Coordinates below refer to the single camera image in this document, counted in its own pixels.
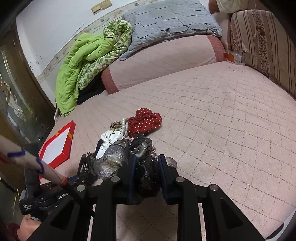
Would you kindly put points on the striped floral cushion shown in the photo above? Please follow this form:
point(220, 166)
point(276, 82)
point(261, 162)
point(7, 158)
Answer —
point(266, 46)

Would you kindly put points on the green quilted blanket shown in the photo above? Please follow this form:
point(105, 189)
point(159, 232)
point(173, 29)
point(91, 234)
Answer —
point(89, 55)

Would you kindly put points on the grey quilted pillow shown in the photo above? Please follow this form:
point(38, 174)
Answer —
point(166, 20)

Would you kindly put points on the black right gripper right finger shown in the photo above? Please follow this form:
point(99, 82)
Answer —
point(178, 190)

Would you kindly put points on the red polka dot scrunchie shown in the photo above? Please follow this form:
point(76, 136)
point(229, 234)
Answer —
point(144, 121)

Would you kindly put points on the white cherry print scrunchie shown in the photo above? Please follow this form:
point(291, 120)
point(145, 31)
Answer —
point(107, 139)

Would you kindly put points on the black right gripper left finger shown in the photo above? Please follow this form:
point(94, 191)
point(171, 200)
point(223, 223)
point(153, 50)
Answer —
point(115, 190)

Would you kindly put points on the red white box lid tray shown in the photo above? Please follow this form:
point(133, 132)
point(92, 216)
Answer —
point(56, 150)

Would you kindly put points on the black hair claw clip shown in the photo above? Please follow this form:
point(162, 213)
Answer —
point(85, 171)

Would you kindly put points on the person's left hand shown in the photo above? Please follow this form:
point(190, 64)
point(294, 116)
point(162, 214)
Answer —
point(27, 227)

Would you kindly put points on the wooden glass wardrobe door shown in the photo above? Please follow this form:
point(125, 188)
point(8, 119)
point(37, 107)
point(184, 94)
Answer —
point(26, 112)

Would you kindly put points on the cream patterned pillow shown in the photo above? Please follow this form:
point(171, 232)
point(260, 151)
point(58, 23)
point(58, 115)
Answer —
point(227, 6)

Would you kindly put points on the dark grey organza scrunchie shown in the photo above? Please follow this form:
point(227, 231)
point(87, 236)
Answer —
point(146, 181)

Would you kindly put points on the orange white packet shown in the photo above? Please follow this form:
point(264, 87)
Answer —
point(234, 57)

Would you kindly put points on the pink quilted bed cover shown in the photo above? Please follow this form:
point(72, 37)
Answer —
point(222, 123)

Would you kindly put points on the pink bolster pillow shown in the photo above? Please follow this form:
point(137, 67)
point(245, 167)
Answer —
point(162, 59)

